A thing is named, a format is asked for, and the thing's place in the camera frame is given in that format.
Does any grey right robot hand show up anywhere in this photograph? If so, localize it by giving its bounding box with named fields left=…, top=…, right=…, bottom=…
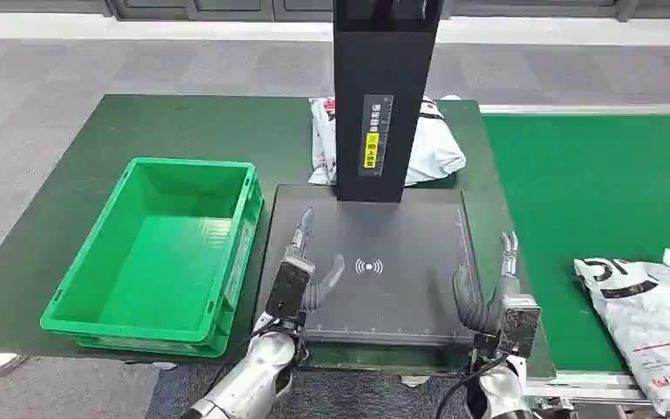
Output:
left=452, top=230, right=521, bottom=335

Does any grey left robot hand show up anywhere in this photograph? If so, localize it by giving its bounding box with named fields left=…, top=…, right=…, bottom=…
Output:
left=284, top=206, right=346, bottom=316

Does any grey parcel bag black stripe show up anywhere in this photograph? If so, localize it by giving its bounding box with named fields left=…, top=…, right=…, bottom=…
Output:
left=573, top=248, right=670, bottom=417

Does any green plastic crate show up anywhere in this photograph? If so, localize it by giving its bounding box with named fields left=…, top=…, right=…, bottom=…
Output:
left=40, top=157, right=265, bottom=359

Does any black and yellow label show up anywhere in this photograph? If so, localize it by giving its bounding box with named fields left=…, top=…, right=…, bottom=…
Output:
left=359, top=93, right=395, bottom=178

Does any white parcel bag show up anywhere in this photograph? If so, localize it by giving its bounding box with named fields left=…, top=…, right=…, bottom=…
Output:
left=308, top=95, right=468, bottom=188

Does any green conveyor belt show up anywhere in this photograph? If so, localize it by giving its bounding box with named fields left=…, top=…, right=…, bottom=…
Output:
left=481, top=113, right=670, bottom=374

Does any black scanner column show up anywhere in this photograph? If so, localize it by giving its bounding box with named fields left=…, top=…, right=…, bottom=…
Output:
left=332, top=0, right=445, bottom=204

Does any dark green table mat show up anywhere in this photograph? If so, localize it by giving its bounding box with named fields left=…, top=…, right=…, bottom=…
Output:
left=0, top=93, right=557, bottom=380

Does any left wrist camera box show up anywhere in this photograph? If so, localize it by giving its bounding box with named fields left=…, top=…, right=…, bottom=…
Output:
left=264, top=257, right=317, bottom=328

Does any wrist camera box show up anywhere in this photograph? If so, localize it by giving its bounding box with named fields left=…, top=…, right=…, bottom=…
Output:
left=496, top=293, right=543, bottom=359
left=264, top=257, right=317, bottom=328

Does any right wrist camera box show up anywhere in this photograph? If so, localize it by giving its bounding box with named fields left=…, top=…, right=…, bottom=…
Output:
left=496, top=293, right=543, bottom=359

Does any black scanner base plate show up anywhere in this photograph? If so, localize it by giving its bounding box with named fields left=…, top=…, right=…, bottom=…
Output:
left=256, top=183, right=483, bottom=348

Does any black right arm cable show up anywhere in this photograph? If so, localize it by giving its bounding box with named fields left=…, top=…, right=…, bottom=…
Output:
left=435, top=355, right=509, bottom=419

